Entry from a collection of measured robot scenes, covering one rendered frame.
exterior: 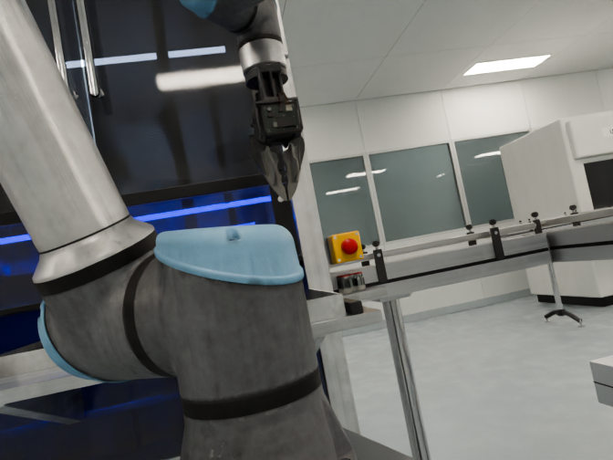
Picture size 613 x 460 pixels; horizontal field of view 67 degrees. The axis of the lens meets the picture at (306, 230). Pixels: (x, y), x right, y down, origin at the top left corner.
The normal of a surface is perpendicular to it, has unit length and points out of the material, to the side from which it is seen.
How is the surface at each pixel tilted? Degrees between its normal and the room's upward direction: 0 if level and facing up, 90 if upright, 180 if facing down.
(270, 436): 72
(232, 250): 87
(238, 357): 90
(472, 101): 90
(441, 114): 90
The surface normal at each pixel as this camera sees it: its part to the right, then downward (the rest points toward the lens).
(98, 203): 0.79, -0.14
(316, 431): 0.69, -0.47
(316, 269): 0.16, -0.10
